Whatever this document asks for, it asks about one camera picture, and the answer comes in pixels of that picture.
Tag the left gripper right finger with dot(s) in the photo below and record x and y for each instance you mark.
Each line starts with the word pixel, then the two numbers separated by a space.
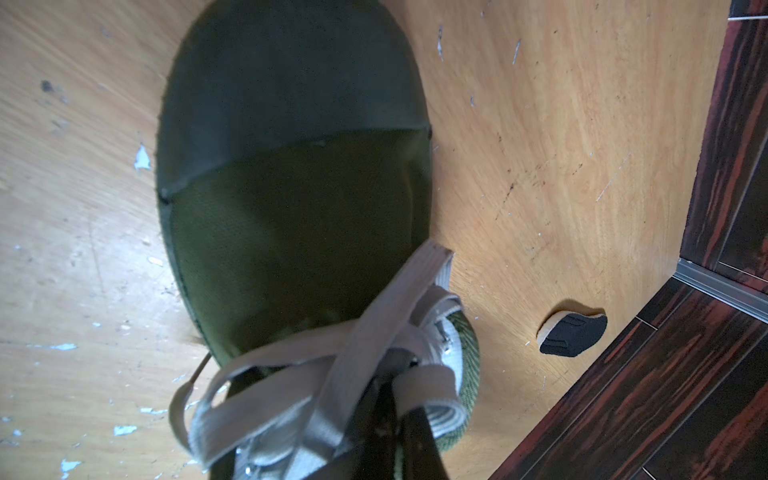
pixel 421 458

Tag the far black insole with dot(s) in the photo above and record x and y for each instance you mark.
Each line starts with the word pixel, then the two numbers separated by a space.
pixel 569 333

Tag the green shoe white laces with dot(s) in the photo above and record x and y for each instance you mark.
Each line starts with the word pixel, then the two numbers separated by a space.
pixel 294 187

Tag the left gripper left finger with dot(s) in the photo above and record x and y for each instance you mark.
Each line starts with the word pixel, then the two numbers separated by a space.
pixel 379 451

